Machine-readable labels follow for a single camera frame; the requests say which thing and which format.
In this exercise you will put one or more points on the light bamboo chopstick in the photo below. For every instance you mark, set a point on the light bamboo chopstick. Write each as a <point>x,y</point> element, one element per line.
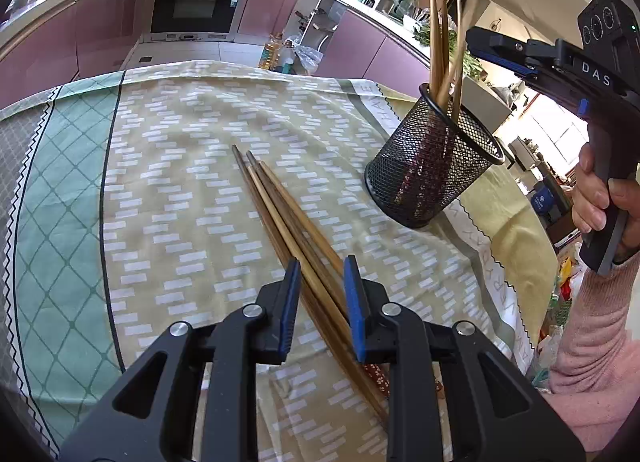
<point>444,22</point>
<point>434,32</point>
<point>301,222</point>
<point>282,222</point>
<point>457,52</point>

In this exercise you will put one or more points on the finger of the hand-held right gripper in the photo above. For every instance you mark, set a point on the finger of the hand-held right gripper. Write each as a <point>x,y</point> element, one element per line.
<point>515,66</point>
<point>495,42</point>

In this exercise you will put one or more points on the black built-in oven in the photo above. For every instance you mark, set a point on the black built-in oven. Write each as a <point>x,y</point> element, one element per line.
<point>200,0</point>

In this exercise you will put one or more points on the yellow-green checked cloth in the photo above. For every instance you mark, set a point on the yellow-green checked cloth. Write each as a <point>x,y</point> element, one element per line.
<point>515,242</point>

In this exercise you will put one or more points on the green leafy vegetables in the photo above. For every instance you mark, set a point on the green leafy vegetables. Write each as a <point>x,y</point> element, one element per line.
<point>472,65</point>

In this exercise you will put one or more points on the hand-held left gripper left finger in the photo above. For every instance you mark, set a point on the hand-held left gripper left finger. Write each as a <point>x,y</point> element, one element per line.
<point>291,312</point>

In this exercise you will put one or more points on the pink base cabinet run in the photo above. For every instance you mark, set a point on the pink base cabinet run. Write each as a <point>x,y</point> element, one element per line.
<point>365,42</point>
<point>75,37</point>

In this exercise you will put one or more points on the yellow cooking oil bottle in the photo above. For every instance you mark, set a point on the yellow cooking oil bottle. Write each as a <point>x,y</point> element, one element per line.
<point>270,53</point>

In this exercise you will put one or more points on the dark wooden chopstick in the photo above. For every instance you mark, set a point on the dark wooden chopstick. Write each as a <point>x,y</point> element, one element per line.
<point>272,222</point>
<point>292,222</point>

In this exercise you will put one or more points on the black mesh utensil holder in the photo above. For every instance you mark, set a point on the black mesh utensil holder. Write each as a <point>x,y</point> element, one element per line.
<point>400,177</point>

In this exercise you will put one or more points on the steel thermos flask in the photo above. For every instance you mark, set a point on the steel thermos flask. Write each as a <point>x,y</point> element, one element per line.
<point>384,1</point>

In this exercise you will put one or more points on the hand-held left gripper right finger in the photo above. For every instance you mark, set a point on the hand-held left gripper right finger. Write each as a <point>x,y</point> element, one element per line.
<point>355,312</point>

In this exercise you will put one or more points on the patterned patchwork tablecloth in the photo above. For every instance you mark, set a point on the patterned patchwork tablecloth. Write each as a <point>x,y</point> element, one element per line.
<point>175,192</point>

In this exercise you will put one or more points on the person's right hand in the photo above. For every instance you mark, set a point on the person's right hand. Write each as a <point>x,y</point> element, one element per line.
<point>587,192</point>

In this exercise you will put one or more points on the white plastic bag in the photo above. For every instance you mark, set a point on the white plastic bag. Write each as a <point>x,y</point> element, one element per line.
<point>309,57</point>

